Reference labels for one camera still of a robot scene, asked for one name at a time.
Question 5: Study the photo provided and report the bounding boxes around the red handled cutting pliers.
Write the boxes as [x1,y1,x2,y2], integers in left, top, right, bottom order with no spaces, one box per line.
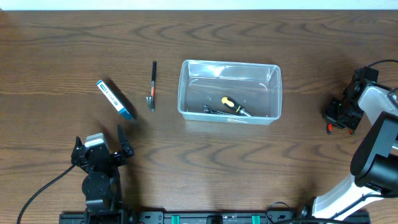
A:
[326,124,354,135]

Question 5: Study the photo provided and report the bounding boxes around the teal white cardboard box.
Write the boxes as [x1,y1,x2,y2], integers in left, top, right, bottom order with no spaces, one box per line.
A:
[96,80,133,120]

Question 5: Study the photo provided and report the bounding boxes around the small black handled hammer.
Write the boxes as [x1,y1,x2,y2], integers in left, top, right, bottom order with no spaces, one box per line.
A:
[146,61,157,111]

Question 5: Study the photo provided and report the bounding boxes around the yellow black ratchet screwdriver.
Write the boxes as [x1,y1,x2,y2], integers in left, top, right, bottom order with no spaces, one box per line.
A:
[221,96,252,116]

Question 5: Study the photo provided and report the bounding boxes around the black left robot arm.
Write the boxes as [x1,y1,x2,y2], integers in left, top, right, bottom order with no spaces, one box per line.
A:
[71,126,134,213]

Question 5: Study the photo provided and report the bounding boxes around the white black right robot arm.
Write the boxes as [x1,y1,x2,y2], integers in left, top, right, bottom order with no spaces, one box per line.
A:
[300,65,397,220]

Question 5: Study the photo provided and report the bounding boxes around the clear plastic container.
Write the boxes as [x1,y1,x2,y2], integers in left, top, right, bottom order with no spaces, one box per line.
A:
[178,60,282,125]

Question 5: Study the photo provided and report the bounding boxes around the silver adjustable wrench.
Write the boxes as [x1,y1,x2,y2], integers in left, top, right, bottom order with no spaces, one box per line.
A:
[203,105,234,116]

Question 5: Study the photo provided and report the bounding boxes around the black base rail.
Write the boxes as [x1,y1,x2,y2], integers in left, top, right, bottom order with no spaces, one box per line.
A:
[58,210,371,224]

